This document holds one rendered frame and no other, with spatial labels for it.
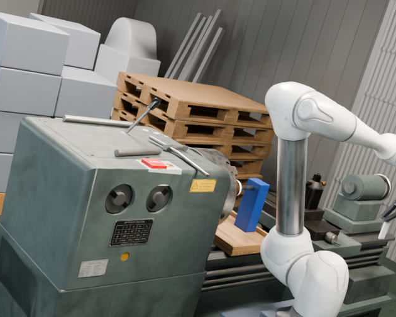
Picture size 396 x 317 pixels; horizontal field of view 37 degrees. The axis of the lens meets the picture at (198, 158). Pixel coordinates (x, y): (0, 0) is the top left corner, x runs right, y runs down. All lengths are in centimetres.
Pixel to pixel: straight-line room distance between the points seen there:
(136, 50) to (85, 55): 307
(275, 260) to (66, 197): 83
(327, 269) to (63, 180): 92
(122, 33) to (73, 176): 613
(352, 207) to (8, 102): 228
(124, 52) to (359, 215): 510
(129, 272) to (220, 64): 578
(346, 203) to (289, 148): 124
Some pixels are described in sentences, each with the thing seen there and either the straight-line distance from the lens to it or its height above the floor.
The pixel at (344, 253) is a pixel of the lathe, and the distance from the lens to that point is 277.
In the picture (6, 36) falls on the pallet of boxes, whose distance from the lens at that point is 399.
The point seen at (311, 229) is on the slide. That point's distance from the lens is 266.
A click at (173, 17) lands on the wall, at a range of 842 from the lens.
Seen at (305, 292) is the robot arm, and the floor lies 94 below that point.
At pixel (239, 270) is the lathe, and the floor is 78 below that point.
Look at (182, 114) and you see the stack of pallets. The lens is 484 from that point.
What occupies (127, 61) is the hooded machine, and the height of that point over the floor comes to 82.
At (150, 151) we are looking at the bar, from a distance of 193.
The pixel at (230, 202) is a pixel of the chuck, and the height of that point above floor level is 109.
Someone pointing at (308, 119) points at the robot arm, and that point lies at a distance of 181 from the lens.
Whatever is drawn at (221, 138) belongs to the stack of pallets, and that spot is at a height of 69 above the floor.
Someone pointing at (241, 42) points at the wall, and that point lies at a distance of 734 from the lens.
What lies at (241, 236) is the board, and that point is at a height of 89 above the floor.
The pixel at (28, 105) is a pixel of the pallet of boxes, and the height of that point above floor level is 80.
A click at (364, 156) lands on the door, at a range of 601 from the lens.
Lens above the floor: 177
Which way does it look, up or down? 14 degrees down
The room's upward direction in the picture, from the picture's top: 16 degrees clockwise
